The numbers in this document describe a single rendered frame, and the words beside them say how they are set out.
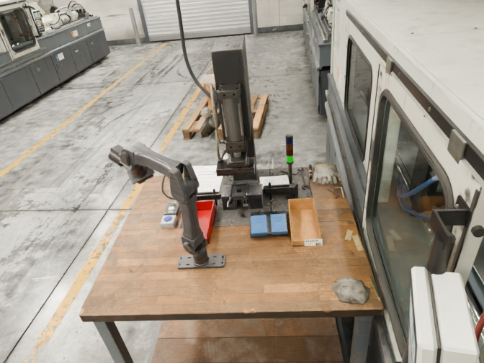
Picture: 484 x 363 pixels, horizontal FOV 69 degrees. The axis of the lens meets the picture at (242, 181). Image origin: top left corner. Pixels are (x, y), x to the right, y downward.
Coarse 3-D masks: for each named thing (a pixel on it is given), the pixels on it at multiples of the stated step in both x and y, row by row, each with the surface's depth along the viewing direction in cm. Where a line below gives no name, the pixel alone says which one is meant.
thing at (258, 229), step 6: (252, 216) 168; (258, 216) 168; (264, 216) 167; (252, 222) 165; (264, 222) 164; (252, 228) 161; (258, 228) 160; (264, 228) 160; (252, 234) 155; (258, 234) 156; (264, 234) 156
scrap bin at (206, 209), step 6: (198, 204) 177; (204, 204) 177; (210, 204) 177; (198, 210) 179; (204, 210) 179; (210, 210) 178; (198, 216) 175; (204, 216) 175; (210, 216) 166; (204, 222) 171; (210, 222) 164; (204, 228) 167; (210, 228) 163; (204, 234) 164; (210, 234) 162
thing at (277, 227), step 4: (272, 216) 167; (276, 216) 166; (280, 216) 166; (284, 216) 166; (272, 220) 164; (276, 220) 164; (284, 220) 163; (272, 224) 162; (276, 224) 162; (280, 224) 161; (284, 224) 161; (272, 228) 159; (276, 228) 159; (280, 228) 159; (284, 228) 159; (272, 232) 154; (276, 232) 154; (280, 232) 154; (284, 232) 155
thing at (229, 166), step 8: (232, 152) 172; (240, 152) 164; (224, 160) 172; (232, 160) 163; (240, 160) 162; (248, 160) 167; (216, 168) 166; (224, 168) 166; (232, 168) 165; (240, 168) 164; (248, 168) 164
